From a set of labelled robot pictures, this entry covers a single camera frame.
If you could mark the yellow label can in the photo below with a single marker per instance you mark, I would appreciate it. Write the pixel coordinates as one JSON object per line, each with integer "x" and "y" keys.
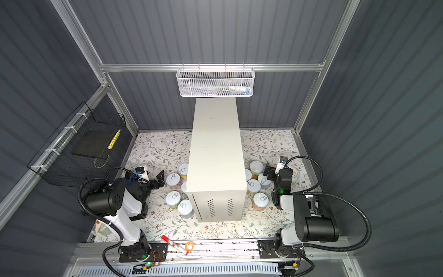
{"x": 253, "y": 186}

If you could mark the green label can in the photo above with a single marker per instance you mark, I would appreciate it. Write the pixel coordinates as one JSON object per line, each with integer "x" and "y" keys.
{"x": 173, "y": 181}

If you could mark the white wire mesh basket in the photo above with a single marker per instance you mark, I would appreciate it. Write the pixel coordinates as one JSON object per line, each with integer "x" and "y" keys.
{"x": 213, "y": 84}

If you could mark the can left rear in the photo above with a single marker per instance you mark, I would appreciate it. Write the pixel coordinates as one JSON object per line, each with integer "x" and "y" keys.
{"x": 183, "y": 171}

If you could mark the yellow highlighter pen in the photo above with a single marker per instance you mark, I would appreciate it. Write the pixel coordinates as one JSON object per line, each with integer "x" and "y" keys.
{"x": 114, "y": 140}

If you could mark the white teal alarm clock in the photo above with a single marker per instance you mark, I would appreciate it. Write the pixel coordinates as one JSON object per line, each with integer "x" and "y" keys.
{"x": 296, "y": 174}

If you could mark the red white marker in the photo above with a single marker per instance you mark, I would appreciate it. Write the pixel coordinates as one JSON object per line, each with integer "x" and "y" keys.
{"x": 172, "y": 243}

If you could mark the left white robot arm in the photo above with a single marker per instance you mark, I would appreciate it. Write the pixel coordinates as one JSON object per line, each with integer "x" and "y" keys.
{"x": 117, "y": 204}

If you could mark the teal label can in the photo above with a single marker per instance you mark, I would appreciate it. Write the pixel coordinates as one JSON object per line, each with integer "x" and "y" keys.
{"x": 185, "y": 209}

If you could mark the tube in white basket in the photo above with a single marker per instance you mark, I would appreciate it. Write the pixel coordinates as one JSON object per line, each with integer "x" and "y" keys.
{"x": 241, "y": 90}

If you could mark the dark red label can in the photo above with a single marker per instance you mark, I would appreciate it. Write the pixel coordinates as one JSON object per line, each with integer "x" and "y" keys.
{"x": 248, "y": 174}

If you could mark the pink label can left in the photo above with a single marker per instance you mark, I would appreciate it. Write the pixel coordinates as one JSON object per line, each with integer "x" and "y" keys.
{"x": 184, "y": 187}

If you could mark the plastic lid tall can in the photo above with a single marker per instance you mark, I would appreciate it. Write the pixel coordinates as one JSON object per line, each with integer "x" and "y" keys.
{"x": 256, "y": 167}

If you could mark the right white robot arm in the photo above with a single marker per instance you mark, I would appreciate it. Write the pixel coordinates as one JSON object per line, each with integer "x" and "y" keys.
{"x": 313, "y": 217}

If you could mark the floral table mat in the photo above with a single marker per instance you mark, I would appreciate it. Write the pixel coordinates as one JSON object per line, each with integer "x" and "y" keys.
{"x": 168, "y": 150}

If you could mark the black wire wall basket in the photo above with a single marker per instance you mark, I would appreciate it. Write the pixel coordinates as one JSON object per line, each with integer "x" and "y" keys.
{"x": 80, "y": 152}

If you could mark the beige metal cabinet counter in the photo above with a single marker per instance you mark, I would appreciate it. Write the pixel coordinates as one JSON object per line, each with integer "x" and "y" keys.
{"x": 216, "y": 182}

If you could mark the orange ring tool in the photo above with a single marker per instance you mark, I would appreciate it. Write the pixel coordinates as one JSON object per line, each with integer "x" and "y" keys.
{"x": 189, "y": 246}

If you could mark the can left middle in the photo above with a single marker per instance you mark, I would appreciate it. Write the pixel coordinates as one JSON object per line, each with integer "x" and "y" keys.
{"x": 173, "y": 199}

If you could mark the silver top can right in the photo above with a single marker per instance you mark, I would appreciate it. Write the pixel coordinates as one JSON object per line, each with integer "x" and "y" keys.
{"x": 265, "y": 183}

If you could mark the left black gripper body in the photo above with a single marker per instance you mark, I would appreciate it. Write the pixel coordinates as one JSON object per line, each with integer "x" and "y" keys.
{"x": 151, "y": 182}

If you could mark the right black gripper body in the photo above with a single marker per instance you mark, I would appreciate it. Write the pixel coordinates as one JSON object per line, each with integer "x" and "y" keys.
{"x": 273, "y": 173}

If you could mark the orange label can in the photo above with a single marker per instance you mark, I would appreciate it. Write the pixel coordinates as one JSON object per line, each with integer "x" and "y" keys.
{"x": 260, "y": 201}

